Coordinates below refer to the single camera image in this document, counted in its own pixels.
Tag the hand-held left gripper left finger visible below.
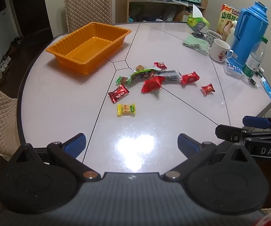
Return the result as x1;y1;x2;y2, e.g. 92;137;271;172
8;133;102;182

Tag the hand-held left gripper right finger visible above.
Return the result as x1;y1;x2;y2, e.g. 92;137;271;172
161;133;256;182

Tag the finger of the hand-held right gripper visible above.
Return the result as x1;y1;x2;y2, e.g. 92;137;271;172
243;116;271;130
215;125;249;144

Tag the small red gold-print candy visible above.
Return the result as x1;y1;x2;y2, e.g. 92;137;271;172
201;83;215;96

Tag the yellow green candy packet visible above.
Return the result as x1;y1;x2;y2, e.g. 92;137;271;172
117;103;135;117

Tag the dark red candy packet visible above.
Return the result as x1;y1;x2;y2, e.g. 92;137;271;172
108;84;129;103

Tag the large red snack packet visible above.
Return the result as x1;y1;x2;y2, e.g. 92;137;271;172
141;76;165;93

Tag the clear dark snack packet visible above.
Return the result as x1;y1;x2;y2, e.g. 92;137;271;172
159;69;182;83

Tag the long green snack packet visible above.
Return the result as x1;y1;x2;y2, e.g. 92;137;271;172
116;68;161;85

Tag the orange plastic tray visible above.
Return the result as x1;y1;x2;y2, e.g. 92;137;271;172
46;22;132;75

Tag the blue white tube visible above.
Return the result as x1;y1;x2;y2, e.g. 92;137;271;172
260;77;271;103

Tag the black marker pen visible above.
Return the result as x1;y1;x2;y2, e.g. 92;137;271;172
250;68;265;86

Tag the small clear tissue pack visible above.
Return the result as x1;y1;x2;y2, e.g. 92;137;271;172
223;61;244;77

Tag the clear water bottle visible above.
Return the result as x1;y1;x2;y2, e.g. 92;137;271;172
242;36;268;80

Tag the white cartoon mug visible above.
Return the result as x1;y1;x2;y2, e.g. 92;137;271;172
210;39;234;63

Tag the blue thermos jug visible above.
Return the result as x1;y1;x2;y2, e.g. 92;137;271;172
230;1;269;63

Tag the patterned grey mug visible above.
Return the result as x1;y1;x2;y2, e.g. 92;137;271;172
206;30;223;48

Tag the green cloth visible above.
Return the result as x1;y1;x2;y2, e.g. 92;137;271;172
182;36;209;53

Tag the green cream snack box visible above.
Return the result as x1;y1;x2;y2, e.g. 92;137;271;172
217;4;241;42

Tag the row of shoes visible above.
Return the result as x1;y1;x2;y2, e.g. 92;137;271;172
0;35;24;80

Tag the grey phone stand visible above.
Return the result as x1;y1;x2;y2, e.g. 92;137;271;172
191;20;209;39

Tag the green tissue pack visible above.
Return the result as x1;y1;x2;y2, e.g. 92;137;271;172
187;4;210;29

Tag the quilted chair back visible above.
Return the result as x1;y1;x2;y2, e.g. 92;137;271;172
63;0;113;32

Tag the dark door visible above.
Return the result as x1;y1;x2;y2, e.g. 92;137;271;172
8;0;52;37

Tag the wooden shelf unit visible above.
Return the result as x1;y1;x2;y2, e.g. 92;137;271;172
115;0;208;24

